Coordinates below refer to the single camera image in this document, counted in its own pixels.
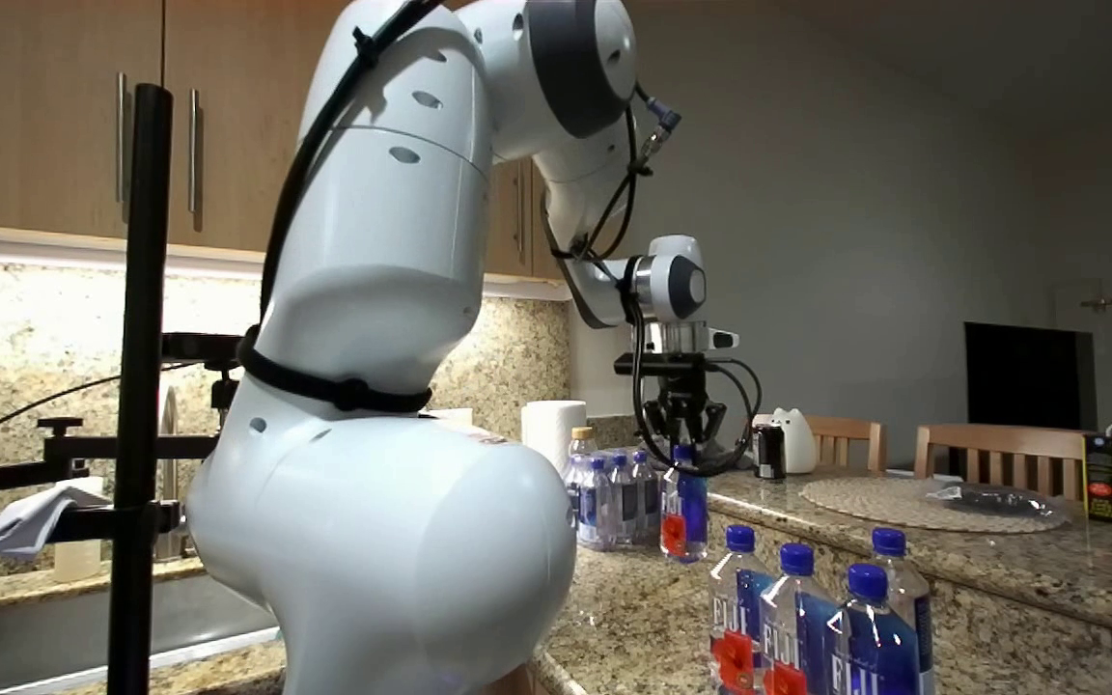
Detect black camera stand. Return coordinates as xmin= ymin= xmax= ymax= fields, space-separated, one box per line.
xmin=0 ymin=80 xmax=255 ymax=695

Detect white crumpled paper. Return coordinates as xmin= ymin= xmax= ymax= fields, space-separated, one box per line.
xmin=0 ymin=474 xmax=116 ymax=561

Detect black flat screen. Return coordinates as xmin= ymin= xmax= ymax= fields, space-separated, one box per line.
xmin=960 ymin=319 xmax=1098 ymax=434

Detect shrink-wrapped water bottle pack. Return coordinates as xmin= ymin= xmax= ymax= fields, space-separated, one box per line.
xmin=565 ymin=443 xmax=664 ymax=557

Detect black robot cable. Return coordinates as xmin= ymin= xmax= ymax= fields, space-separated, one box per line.
xmin=243 ymin=0 xmax=764 ymax=474

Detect wooden wall cabinets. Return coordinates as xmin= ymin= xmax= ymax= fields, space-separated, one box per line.
xmin=0 ymin=0 xmax=585 ymax=281

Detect white paper towel roll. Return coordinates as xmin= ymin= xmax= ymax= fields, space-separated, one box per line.
xmin=519 ymin=399 xmax=589 ymax=484

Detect small glass dish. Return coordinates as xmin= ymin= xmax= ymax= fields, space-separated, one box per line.
xmin=920 ymin=474 xmax=1040 ymax=521

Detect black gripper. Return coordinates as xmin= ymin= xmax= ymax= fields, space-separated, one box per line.
xmin=645 ymin=371 xmax=726 ymax=454

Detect white plastic jug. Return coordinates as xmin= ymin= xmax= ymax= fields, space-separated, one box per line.
xmin=754 ymin=406 xmax=821 ymax=480

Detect wooden slatted chair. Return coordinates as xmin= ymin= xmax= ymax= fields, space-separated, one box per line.
xmin=812 ymin=415 xmax=889 ymax=480
xmin=912 ymin=420 xmax=1089 ymax=510

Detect black orange drink carton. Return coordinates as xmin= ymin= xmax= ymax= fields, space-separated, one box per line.
xmin=1082 ymin=406 xmax=1112 ymax=530

